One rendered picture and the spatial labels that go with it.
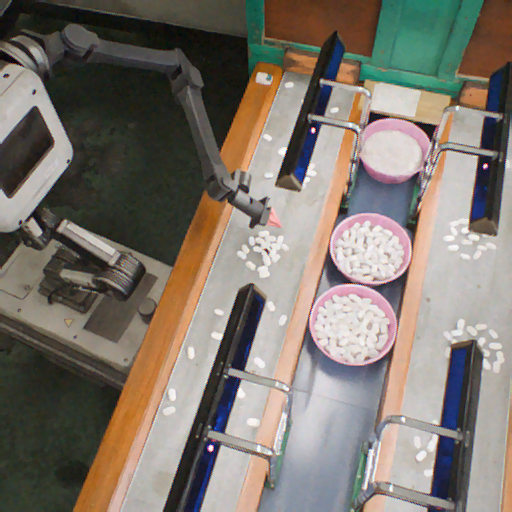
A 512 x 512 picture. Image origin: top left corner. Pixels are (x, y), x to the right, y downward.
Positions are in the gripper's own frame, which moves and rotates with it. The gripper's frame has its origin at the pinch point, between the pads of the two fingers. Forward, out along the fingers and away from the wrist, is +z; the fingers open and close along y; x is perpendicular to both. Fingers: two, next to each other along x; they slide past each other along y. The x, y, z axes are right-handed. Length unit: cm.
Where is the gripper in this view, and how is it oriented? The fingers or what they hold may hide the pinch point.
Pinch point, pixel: (279, 225)
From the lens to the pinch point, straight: 192.4
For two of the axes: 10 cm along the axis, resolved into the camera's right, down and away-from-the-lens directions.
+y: 2.4, -8.6, 4.6
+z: 7.6, 4.6, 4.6
